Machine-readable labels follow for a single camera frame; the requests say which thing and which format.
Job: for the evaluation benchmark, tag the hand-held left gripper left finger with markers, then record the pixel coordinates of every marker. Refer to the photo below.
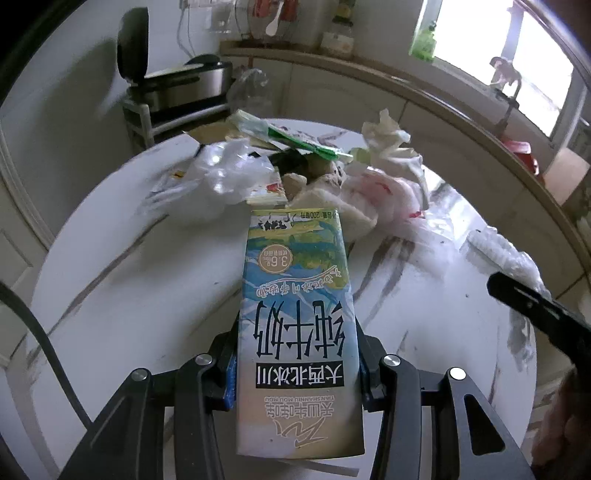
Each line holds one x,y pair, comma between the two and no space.
231,387

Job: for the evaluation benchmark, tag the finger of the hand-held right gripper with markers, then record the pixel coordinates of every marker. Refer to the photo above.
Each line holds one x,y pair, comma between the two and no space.
531,307

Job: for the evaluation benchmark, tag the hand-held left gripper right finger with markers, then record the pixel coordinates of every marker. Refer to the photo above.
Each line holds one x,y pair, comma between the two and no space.
364,383

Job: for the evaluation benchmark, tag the milk carton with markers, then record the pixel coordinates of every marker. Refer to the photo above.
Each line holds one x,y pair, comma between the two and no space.
300,323

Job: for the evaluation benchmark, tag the green white snack packet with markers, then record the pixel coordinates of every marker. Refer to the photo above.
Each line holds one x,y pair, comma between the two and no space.
295,136

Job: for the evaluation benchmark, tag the person's right hand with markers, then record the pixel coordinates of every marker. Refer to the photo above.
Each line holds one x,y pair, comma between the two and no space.
565,424

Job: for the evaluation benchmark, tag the clear plastic wrap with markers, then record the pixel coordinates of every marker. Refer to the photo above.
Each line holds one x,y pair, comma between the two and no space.
508,263

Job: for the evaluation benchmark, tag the red basin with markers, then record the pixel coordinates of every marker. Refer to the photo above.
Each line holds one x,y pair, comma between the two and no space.
519,157

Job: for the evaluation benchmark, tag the beige crumpled paper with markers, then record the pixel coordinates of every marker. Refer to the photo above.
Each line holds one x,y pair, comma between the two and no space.
323,205

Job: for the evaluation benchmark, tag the white plastic bag red print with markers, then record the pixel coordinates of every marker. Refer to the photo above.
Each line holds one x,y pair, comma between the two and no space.
383,194

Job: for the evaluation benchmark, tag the paper packet red print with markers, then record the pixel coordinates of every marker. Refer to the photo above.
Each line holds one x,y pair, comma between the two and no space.
268,194

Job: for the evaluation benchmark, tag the clear plastic bag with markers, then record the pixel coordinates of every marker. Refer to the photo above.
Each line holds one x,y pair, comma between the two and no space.
221,170

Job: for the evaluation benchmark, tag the crumpled white tissue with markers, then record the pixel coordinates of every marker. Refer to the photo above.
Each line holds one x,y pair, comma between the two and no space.
388,138

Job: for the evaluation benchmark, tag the dark wrapper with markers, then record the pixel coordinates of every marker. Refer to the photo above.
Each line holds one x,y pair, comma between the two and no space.
288,161

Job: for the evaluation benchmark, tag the sink faucet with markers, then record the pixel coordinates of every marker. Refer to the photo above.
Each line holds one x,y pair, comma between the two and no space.
505,74

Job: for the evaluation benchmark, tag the brown cardboard piece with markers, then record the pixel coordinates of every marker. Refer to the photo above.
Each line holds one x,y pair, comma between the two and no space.
207,133

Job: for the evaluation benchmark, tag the window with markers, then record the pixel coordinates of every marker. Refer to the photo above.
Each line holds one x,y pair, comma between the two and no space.
498,41

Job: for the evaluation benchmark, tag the white storage rack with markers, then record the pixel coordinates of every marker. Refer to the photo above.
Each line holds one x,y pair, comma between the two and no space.
138,122

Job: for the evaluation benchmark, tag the green bottle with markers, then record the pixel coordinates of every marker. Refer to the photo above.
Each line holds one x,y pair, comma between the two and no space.
424,44

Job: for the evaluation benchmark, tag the translucent plastic bag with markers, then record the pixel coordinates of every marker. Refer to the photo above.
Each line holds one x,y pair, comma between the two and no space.
249,90

